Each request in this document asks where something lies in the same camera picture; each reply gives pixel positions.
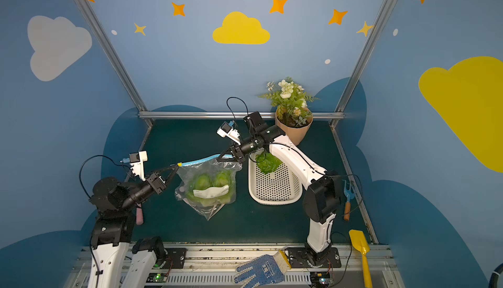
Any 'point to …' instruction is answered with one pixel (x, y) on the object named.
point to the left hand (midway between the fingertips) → (181, 168)
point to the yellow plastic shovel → (360, 243)
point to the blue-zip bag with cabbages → (207, 183)
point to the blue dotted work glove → (268, 270)
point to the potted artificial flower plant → (292, 116)
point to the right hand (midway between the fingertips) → (223, 158)
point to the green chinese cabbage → (267, 162)
